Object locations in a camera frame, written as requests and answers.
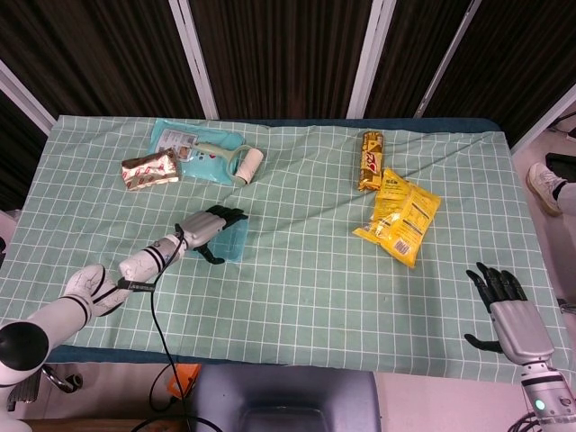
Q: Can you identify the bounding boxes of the gold brown biscuit packet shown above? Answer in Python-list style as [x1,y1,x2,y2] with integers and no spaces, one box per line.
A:
[357,130,386,193]

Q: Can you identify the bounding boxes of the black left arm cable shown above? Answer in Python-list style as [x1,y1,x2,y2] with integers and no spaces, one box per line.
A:
[117,224,217,432]

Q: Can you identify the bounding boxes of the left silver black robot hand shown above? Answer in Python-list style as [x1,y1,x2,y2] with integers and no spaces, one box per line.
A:
[175,204,248,265]

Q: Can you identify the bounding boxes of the metal ring bracket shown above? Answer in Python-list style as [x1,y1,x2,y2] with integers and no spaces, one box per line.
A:
[42,364,85,393]

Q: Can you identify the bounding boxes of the white sneaker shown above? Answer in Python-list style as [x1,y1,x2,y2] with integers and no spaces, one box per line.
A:
[526,161,569,218]

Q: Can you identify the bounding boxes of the dark screen panel white frame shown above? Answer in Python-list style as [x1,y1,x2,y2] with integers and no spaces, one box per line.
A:
[348,0,485,121]
[416,0,576,149]
[0,0,221,121]
[0,58,58,212]
[168,0,383,121]

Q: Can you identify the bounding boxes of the green white checked tablecloth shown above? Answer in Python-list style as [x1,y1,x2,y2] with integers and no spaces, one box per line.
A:
[0,114,568,383]

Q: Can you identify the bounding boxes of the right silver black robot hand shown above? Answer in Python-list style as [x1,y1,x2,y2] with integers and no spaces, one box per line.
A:
[464,262,554,364]

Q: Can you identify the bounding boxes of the light blue wipes packet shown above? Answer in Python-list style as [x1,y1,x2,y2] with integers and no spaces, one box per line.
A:
[148,117,247,183]

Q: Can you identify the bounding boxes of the silver red snack packet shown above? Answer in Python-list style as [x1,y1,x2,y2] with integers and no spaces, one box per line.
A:
[120,149,182,193]

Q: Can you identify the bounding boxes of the grey blue chair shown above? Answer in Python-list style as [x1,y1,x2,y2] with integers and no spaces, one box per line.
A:
[193,363,383,432]

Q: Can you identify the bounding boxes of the blue plastic lid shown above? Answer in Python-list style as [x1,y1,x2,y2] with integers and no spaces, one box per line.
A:
[186,218,250,264]

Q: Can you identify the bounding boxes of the green handled lint roller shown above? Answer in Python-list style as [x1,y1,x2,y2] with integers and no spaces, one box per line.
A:
[193,139,266,186]

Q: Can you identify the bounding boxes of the orange plastic object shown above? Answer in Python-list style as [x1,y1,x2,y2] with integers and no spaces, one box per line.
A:
[165,363,203,401]

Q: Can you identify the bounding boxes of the yellow snack bag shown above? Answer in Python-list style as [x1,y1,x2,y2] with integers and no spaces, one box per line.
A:
[352,166,442,270]

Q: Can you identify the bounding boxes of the green checkered tablecloth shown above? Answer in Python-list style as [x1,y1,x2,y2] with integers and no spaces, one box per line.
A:
[44,116,508,374]

